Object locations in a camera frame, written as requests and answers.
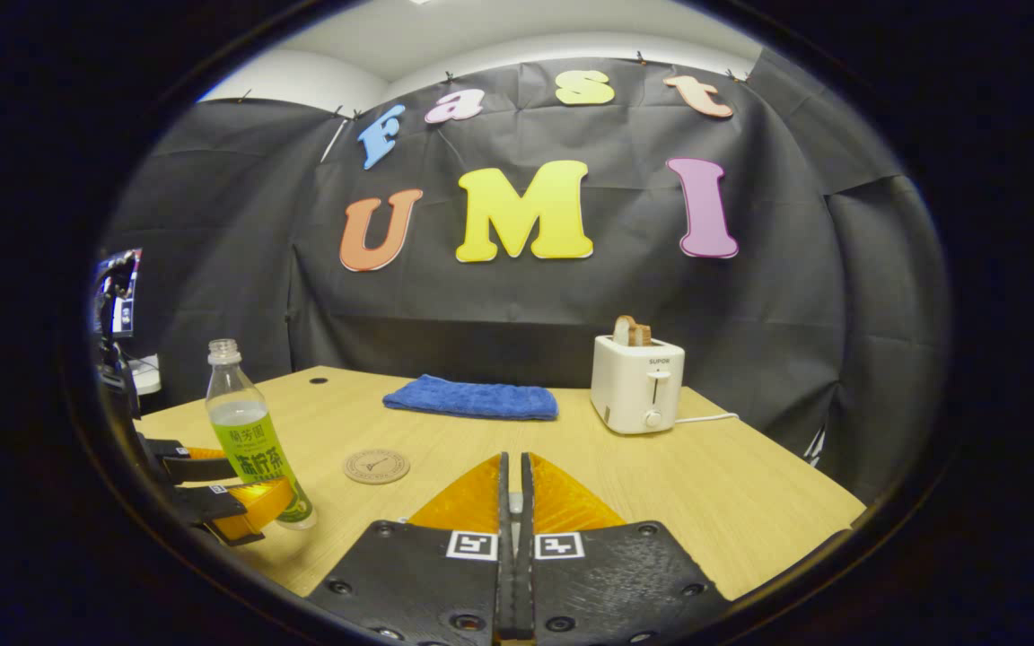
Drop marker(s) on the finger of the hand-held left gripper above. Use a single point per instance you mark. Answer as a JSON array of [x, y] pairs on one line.
[[194, 468], [230, 511]]

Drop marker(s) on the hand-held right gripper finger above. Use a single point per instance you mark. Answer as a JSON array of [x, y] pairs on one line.
[[503, 601], [526, 601]]

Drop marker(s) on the green label water bottle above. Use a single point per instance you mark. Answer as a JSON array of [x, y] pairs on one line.
[[252, 440]]

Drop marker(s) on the round wooden coaster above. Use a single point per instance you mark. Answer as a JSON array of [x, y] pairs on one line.
[[376, 467]]

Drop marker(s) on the white side table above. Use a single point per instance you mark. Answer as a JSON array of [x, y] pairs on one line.
[[147, 377]]

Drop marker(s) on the computer monitor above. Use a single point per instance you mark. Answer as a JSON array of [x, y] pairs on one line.
[[127, 314]]

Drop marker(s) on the blue towel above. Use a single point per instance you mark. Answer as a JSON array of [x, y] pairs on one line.
[[472, 397]]

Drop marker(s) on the white toaster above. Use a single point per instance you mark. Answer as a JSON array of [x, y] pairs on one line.
[[634, 386]]

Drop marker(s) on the bread slice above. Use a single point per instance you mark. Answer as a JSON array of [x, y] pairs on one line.
[[629, 332]]

